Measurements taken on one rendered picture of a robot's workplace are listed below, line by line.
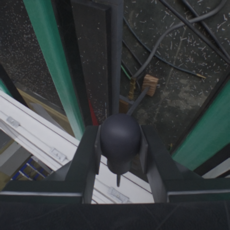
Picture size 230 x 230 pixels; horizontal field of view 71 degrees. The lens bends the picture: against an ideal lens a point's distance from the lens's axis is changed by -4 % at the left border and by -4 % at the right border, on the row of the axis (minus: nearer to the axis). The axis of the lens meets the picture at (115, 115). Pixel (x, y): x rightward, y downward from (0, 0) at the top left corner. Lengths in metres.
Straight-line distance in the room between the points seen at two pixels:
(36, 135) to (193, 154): 0.42
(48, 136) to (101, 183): 0.20
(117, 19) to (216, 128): 0.44
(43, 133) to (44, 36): 0.34
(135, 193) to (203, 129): 0.28
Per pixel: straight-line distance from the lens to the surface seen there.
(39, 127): 0.54
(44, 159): 0.96
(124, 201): 0.41
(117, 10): 0.53
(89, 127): 0.15
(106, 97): 0.74
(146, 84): 1.35
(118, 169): 0.18
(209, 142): 0.20
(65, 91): 0.29
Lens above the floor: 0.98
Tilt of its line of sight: 29 degrees down
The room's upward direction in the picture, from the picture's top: 142 degrees counter-clockwise
